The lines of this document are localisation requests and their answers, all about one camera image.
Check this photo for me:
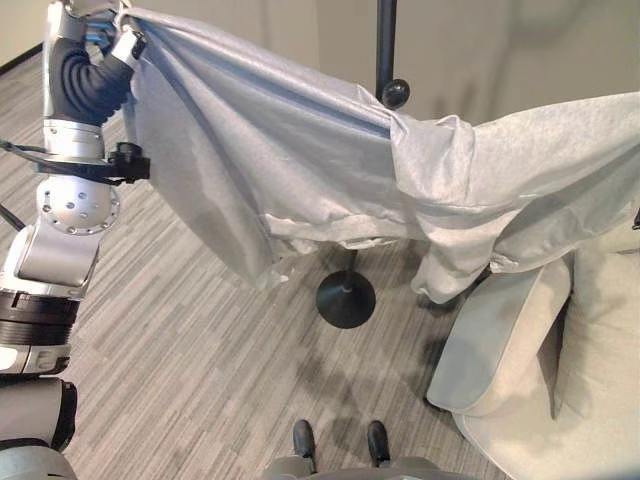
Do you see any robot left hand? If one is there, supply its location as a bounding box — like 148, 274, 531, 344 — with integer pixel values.
41, 0, 148, 159

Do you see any light grey sweatshirt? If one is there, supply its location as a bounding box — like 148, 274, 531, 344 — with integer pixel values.
112, 4, 640, 306

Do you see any black coat rack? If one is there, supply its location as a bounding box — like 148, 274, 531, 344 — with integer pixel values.
315, 0, 412, 330

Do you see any beige fabric sofa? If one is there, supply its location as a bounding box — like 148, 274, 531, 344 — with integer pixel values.
424, 223, 640, 480

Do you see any beige sofa cushion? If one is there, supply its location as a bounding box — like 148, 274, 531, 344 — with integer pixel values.
549, 230, 640, 426

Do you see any grey robot torso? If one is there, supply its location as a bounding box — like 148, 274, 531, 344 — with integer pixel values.
0, 438, 77, 480

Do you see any robot left dark foot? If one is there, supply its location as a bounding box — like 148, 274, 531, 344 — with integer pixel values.
292, 419, 317, 460

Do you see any robot dark foot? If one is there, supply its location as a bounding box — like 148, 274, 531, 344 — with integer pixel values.
366, 419, 392, 465
292, 419, 317, 460

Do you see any robot left silver leg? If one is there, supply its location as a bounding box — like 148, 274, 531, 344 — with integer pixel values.
260, 453, 321, 480

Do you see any robot silver leg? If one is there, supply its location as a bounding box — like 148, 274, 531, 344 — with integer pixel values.
260, 453, 321, 480
372, 453, 446, 480

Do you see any robot right dark foot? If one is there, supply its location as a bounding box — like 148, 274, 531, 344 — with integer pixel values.
366, 419, 392, 465

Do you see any robot right silver leg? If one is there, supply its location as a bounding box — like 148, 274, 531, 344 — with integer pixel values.
372, 453, 446, 480

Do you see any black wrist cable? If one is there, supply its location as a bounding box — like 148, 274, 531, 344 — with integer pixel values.
0, 140, 47, 232

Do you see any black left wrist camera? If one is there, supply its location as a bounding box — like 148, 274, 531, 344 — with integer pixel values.
106, 141, 152, 185

